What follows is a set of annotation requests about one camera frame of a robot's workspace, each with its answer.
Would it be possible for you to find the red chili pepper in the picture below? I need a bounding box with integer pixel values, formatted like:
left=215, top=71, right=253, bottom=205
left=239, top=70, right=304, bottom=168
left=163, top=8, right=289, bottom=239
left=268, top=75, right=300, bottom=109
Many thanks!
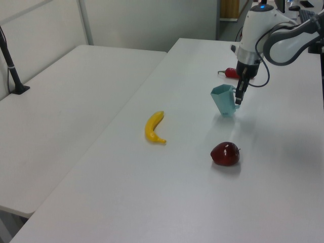
left=217, top=67, right=240, bottom=79

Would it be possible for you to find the light blue faceted mug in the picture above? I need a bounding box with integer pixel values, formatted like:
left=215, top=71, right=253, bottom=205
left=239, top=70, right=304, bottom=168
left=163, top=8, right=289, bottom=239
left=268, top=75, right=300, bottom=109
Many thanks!
left=210, top=84, right=241, bottom=118

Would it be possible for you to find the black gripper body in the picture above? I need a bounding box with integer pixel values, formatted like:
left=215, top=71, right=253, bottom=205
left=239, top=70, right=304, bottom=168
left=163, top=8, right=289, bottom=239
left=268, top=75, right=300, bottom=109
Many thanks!
left=236, top=59, right=261, bottom=79

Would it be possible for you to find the black keyboard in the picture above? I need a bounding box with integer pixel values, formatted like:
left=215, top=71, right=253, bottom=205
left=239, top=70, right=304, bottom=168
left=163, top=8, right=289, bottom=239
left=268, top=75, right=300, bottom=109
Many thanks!
left=298, top=9, right=317, bottom=23

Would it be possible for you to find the dark red apple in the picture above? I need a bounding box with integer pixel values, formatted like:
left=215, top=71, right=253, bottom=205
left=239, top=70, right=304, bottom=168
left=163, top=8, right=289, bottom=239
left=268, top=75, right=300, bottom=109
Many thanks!
left=210, top=141, right=241, bottom=167

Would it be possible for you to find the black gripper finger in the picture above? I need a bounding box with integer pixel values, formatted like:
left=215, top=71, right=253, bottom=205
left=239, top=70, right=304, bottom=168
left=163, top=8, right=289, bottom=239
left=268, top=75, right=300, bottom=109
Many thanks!
left=242, top=76, right=251, bottom=98
left=235, top=74, right=246, bottom=106

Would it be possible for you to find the brown cardboard panel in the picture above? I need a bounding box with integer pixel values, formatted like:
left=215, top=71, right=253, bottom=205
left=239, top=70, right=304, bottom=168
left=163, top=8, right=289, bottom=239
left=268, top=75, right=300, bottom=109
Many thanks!
left=219, top=0, right=240, bottom=21

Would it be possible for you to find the white adjacent table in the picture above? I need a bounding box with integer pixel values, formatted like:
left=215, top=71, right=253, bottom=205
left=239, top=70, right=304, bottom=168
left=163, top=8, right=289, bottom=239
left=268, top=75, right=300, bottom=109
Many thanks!
left=0, top=45, right=168, bottom=218

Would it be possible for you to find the yellow banana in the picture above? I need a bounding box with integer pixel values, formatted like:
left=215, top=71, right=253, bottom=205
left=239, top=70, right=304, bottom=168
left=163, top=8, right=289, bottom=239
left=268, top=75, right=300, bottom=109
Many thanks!
left=144, top=110, right=168, bottom=145

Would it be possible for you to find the black camera pole stand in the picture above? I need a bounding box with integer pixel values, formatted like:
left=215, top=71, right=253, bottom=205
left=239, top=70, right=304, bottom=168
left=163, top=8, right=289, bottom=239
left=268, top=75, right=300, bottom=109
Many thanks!
left=0, top=25, right=31, bottom=95

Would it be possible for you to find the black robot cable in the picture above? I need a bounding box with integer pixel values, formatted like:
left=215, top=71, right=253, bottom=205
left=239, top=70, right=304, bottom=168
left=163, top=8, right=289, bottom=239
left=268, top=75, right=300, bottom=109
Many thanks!
left=248, top=24, right=299, bottom=88

